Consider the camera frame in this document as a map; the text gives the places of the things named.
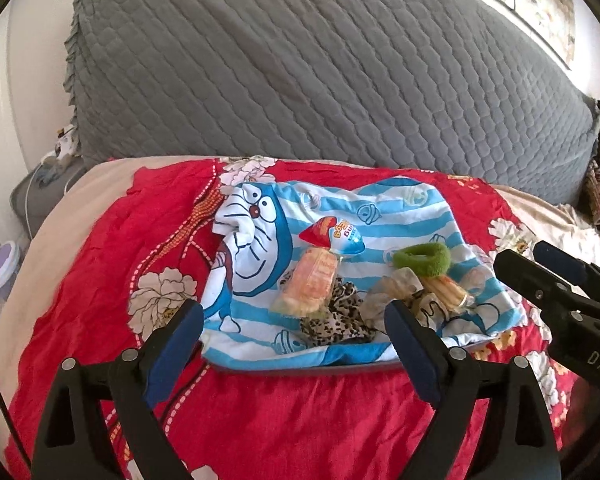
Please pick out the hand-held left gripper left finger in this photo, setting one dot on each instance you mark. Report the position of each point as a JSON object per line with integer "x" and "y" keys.
{"x": 177, "y": 345}

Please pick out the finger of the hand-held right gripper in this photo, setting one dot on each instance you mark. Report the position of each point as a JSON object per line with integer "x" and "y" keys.
{"x": 525, "y": 275}
{"x": 565, "y": 265}

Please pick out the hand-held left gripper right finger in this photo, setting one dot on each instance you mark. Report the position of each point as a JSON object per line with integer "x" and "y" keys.
{"x": 415, "y": 355}

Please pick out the beige sheer scrunchie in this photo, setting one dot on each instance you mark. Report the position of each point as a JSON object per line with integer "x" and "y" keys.
{"x": 380, "y": 300}

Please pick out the yellow snack packet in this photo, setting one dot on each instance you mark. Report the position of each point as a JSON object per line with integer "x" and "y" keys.
{"x": 447, "y": 292}

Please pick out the leopard print scrunchie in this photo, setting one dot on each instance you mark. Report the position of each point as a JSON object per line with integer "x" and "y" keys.
{"x": 342, "y": 305}

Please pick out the green scrunchie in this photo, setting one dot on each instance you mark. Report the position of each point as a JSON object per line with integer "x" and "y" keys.
{"x": 420, "y": 260}

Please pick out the clear bread packet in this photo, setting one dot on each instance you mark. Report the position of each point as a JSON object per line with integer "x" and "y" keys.
{"x": 307, "y": 282}

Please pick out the red egg-shaped toy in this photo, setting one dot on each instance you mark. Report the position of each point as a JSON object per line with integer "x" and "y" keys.
{"x": 332, "y": 237}

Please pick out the grey box with Doraemon cloth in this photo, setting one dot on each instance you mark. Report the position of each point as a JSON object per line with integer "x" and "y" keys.
{"x": 260, "y": 260}

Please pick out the red floral blanket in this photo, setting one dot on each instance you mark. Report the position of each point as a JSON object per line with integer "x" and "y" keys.
{"x": 105, "y": 250}

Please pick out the white container with purple lid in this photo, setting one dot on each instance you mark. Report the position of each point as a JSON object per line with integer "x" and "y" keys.
{"x": 2, "y": 265}

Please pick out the grey bedside stand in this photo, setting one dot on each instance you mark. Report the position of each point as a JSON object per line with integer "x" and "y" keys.
{"x": 40, "y": 200}

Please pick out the small clutter on bedside stand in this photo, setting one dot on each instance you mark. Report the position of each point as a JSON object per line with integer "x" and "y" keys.
{"x": 60, "y": 152}

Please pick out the grey quilted pillow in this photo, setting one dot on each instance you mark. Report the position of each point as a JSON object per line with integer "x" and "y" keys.
{"x": 305, "y": 60}

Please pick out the wall picture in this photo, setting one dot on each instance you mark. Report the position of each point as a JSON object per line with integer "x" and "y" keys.
{"x": 545, "y": 0}

